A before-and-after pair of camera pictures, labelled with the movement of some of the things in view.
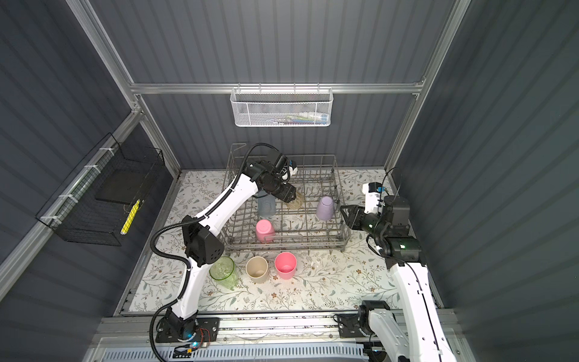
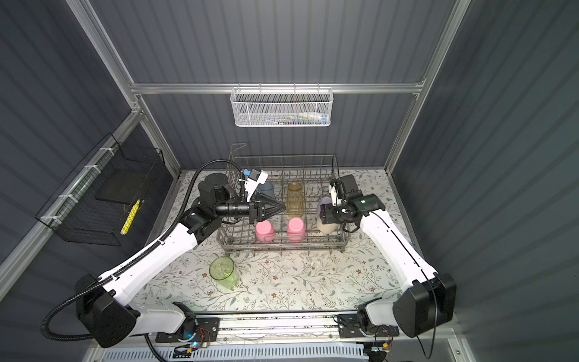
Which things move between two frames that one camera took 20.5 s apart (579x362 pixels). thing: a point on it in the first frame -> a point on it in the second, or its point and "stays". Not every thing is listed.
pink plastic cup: (285, 265) -> (295, 230)
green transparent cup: (222, 270) stays
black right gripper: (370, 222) -> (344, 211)
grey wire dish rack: (316, 221) stays
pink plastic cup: (264, 231) stays
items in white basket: (302, 118) stays
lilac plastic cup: (325, 207) stays
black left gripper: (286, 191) -> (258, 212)
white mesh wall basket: (281, 107) stays
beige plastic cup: (256, 268) -> (327, 228)
